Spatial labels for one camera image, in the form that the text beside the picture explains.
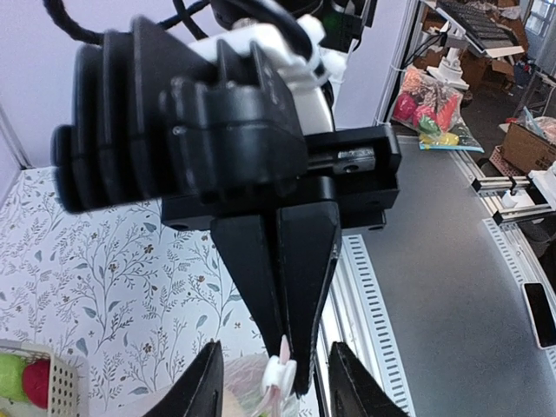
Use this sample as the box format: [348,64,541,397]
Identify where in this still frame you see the dark red toy fruit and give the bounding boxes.
[23,360,50,409]

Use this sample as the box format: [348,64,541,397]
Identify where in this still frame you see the pink zip top bag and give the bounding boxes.
[222,335,316,416]

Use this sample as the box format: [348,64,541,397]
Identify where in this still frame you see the beige plastic basket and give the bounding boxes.
[1,338,89,416]

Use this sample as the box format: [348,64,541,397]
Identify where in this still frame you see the green toy pepper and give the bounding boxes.
[0,354,28,401]

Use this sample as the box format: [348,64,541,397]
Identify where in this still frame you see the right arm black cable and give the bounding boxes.
[41,0,218,47]

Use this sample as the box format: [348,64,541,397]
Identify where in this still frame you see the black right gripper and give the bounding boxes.
[161,125,400,395]

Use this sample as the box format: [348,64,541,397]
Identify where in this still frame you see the floral table mat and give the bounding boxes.
[1,169,268,416]

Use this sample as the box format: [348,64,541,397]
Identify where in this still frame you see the bag of toy food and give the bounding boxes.
[392,65,484,153]

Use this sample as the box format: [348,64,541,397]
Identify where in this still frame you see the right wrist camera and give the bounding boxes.
[52,17,344,214]

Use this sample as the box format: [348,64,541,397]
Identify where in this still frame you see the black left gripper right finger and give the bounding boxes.
[328,341,407,417]

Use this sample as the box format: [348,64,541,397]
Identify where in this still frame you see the aluminium front rail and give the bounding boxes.
[314,235,415,416]

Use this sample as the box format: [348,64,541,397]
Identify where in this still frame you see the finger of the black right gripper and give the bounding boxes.
[210,215,283,356]

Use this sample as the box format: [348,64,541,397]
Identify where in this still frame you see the cardboard box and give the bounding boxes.
[501,123,555,174]

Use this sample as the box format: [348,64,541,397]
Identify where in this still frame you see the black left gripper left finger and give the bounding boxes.
[143,341,224,417]

